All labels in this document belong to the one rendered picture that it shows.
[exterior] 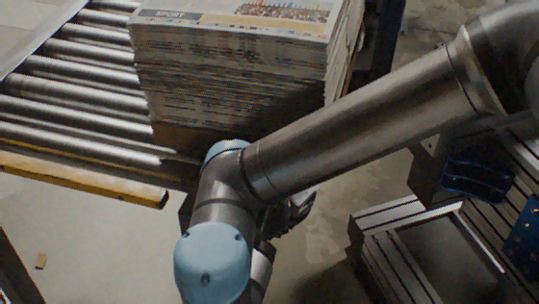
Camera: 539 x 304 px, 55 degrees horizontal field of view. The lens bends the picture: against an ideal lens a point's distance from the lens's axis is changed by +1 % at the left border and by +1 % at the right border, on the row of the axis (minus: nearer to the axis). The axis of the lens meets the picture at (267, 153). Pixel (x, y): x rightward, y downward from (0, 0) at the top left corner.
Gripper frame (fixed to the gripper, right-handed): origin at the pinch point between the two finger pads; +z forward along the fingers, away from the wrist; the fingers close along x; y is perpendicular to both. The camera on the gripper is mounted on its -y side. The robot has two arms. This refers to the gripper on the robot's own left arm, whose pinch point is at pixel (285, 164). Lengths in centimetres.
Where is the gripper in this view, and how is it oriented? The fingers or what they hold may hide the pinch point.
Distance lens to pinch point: 83.1
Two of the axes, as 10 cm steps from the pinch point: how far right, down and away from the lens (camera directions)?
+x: -9.6, -1.8, 2.1
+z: 2.8, -6.8, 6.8
